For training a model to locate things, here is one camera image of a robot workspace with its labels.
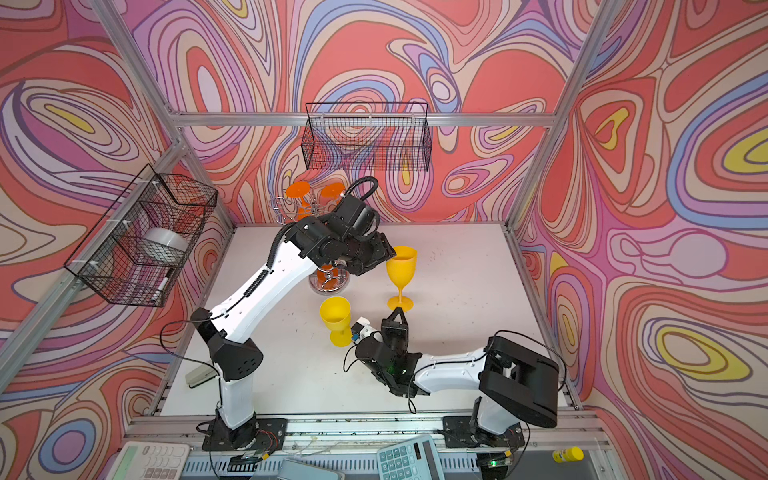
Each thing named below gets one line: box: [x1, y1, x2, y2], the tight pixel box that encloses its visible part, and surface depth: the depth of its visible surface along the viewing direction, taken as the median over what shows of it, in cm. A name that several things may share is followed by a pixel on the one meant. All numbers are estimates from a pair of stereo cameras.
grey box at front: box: [277, 458, 346, 480], surface depth 66 cm
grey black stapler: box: [185, 365, 217, 389], surface depth 83 cm
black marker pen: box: [151, 268, 174, 303], surface depth 74 cm
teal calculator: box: [376, 435, 446, 480], surface depth 70 cm
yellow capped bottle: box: [552, 446, 585, 463], surface depth 66 cm
